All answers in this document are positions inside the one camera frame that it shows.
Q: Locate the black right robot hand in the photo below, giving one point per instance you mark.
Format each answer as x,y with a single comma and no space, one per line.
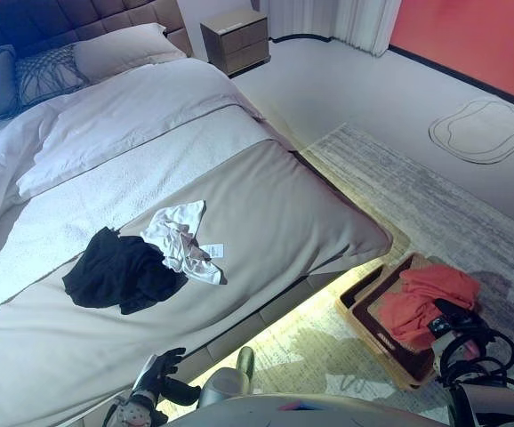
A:
450,320

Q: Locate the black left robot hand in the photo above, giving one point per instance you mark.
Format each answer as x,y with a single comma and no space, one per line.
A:
168,387

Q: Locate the red garment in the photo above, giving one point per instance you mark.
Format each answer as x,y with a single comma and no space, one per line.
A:
417,307

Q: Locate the black garment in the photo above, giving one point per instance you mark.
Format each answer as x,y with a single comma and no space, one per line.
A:
119,271

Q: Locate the white garment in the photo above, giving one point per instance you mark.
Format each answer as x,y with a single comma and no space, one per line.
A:
177,231

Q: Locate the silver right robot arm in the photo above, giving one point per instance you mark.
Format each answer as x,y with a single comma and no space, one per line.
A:
484,400

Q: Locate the brown rectangular laundry basket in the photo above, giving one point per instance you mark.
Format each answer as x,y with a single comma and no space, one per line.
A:
372,324

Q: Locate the beige upholstered bed base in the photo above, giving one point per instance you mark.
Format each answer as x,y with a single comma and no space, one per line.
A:
283,307

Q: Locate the silver left robot leg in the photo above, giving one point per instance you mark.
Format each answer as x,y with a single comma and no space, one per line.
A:
223,387

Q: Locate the grey robot torso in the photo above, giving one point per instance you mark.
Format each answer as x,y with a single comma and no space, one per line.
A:
306,413

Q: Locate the small white outlined mat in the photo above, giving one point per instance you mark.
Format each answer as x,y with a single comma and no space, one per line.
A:
484,131

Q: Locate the textured white coverlet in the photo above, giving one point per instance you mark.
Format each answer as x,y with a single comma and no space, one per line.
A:
106,191

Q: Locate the white pleated curtain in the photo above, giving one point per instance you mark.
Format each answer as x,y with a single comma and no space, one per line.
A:
355,22

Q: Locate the grey patterned cushion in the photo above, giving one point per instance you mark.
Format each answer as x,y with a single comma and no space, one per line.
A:
48,75

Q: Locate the plain white pillow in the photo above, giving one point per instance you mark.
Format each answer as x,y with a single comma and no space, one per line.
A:
123,51

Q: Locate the brown two-drawer nightstand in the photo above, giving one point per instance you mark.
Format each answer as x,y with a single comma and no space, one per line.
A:
239,44

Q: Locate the brown tufted headboard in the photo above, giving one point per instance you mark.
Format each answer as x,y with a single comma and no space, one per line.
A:
83,13

